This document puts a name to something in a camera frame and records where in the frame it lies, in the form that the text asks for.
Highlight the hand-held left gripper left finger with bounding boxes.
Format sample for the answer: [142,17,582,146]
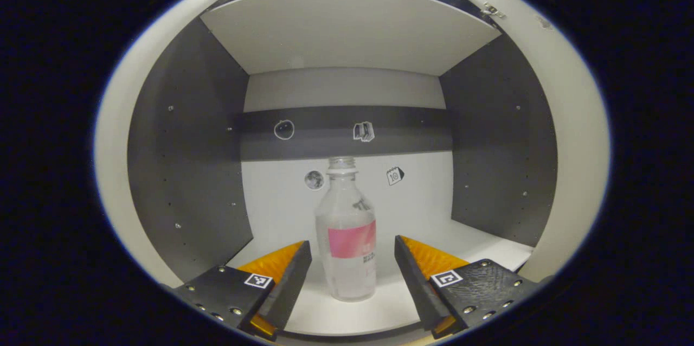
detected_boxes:
[172,239,313,342]

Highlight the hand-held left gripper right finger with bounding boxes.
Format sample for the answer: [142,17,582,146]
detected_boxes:
[394,234,540,338]

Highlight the clear bottle with pink label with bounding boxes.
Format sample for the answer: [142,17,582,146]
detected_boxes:
[315,157,378,302]

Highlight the grey cabinet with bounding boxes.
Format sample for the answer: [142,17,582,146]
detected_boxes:
[127,0,559,338]

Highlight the grey cabinet door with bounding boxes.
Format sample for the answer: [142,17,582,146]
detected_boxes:
[93,0,250,288]
[466,0,611,283]

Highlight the white cabinet shelf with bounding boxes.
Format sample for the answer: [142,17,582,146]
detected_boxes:
[200,0,502,76]
[227,220,535,336]

